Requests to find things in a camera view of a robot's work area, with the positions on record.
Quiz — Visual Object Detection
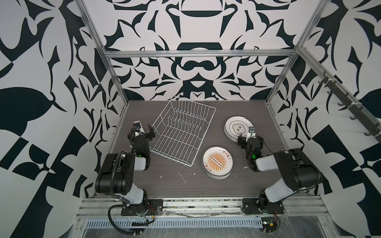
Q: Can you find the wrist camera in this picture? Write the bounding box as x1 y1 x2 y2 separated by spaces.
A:
246 127 257 142
133 121 146 136

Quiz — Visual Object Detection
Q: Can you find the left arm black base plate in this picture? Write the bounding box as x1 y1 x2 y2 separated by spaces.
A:
121 199 163 216

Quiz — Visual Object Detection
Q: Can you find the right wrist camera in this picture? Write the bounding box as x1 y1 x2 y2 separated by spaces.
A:
246 127 257 142

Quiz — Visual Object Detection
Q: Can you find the white wire dish rack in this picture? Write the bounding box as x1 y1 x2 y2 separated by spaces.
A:
150 97 216 167

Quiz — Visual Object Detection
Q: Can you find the green cloud pattern plate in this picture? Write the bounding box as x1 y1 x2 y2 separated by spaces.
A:
224 116 254 139

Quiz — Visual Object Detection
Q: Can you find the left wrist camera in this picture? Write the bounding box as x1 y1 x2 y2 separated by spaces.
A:
133 121 146 136

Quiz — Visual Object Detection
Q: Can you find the stack of unloaded plates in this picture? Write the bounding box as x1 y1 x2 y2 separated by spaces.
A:
224 131 238 143

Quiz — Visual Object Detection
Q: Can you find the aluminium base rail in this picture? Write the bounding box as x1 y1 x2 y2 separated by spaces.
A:
75 196 329 218

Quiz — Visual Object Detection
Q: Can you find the white slotted cable duct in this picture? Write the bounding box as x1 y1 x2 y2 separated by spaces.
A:
86 217 263 229

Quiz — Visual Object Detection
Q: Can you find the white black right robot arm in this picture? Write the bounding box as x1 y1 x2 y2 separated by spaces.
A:
237 134 322 214

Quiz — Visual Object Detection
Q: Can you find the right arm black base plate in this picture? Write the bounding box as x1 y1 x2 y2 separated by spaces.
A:
242 196 284 215

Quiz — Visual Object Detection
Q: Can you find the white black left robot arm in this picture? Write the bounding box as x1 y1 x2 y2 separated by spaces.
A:
95 121 155 212

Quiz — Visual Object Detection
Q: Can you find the black corrugated cable conduit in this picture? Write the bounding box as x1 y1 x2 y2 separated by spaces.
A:
107 151 149 236

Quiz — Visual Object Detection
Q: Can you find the aluminium cage frame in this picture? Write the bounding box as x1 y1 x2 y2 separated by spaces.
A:
74 0 381 140

